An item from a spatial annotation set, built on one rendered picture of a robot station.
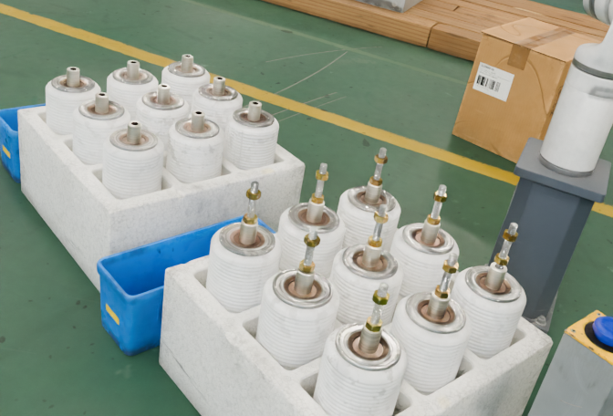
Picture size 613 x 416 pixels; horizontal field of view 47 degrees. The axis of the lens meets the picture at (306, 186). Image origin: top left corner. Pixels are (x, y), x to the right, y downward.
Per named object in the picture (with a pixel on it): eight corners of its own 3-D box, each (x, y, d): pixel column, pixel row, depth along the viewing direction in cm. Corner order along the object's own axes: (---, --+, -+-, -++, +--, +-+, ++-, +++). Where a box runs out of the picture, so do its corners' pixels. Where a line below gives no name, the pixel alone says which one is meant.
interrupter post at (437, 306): (448, 317, 88) (455, 296, 87) (435, 324, 87) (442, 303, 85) (433, 306, 90) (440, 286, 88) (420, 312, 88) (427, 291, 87)
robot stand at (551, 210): (483, 268, 144) (529, 136, 129) (555, 296, 139) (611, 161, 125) (466, 307, 132) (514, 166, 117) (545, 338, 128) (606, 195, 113)
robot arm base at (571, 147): (542, 146, 126) (575, 54, 118) (595, 162, 123) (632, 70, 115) (534, 165, 118) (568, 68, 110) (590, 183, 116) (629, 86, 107)
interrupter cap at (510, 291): (503, 268, 100) (505, 265, 99) (530, 304, 93) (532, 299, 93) (455, 269, 98) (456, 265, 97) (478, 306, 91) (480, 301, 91)
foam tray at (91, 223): (191, 155, 166) (196, 84, 157) (292, 243, 141) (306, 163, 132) (20, 191, 142) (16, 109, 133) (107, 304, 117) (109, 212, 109)
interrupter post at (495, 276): (495, 280, 97) (503, 261, 95) (503, 292, 95) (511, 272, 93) (480, 281, 96) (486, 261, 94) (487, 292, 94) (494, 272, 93)
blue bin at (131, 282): (244, 266, 132) (252, 212, 126) (281, 299, 125) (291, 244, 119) (92, 320, 114) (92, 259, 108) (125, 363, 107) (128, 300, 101)
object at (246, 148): (248, 186, 144) (259, 104, 135) (276, 209, 138) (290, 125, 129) (208, 196, 138) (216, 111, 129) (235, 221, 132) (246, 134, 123)
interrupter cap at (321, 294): (260, 294, 86) (261, 290, 86) (289, 265, 93) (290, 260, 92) (316, 319, 84) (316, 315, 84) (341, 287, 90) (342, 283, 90)
